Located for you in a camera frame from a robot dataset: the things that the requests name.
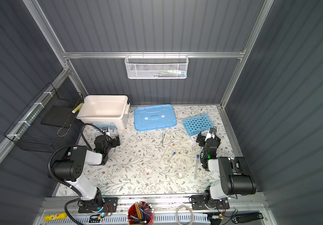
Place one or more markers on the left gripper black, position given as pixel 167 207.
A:
pixel 113 140

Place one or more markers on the long blue-capped test tube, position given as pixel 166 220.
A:
pixel 196 166

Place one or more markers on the small blue-capped test tube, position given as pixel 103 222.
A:
pixel 169 159

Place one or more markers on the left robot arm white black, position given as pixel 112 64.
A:
pixel 66 166

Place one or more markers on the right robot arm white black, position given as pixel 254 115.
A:
pixel 235 177

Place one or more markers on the blue test tube rack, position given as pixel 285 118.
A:
pixel 196 124

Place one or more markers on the white plastic storage bin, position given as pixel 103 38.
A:
pixel 105 111

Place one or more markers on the clear petri dish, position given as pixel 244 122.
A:
pixel 149 177

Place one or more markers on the blue plastic bin lid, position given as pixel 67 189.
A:
pixel 154 117

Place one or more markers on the red pencil cup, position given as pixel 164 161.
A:
pixel 141 213

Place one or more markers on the black device on shelf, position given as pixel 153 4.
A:
pixel 246 217

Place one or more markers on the yellow marker bottle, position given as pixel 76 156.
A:
pixel 55 217

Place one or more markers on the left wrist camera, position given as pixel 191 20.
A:
pixel 105 131

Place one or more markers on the black wire side basket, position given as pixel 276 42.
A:
pixel 50 123

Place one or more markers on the white wire wall basket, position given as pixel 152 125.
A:
pixel 157 67

